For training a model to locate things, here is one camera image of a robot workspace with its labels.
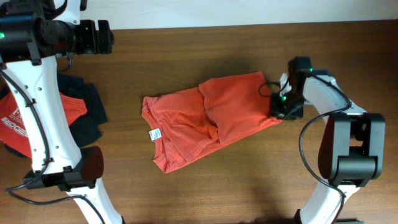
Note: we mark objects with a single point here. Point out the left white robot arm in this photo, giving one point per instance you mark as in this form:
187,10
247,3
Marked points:
30,43

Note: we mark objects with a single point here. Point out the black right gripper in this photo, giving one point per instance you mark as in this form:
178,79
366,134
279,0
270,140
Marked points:
276,109

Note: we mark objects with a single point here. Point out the orange McKinney Boyd soccer t-shirt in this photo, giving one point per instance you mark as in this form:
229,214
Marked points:
190,124

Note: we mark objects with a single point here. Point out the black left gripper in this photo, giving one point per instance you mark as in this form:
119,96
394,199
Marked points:
93,45

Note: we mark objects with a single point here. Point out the folded dark navy garment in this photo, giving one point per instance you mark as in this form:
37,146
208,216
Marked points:
85,130

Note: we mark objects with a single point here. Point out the folded red Fram t-shirt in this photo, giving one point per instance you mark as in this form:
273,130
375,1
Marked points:
13,133

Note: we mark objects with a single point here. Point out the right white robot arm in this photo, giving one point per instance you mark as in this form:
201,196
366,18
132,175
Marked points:
352,148

